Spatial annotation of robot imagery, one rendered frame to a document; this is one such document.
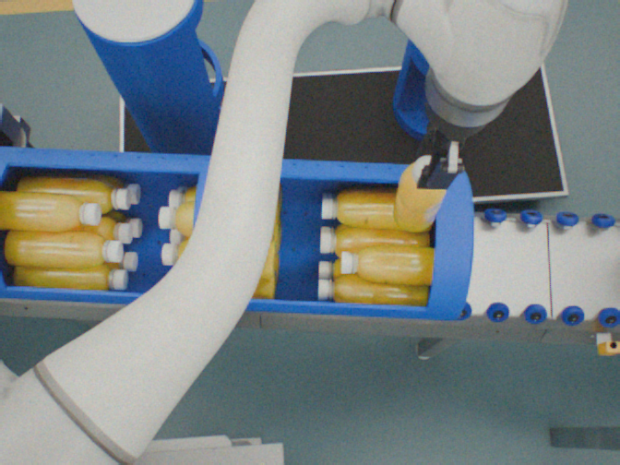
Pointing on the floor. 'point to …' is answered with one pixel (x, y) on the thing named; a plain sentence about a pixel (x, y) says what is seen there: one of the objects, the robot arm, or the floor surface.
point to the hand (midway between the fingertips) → (431, 162)
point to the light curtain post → (586, 437)
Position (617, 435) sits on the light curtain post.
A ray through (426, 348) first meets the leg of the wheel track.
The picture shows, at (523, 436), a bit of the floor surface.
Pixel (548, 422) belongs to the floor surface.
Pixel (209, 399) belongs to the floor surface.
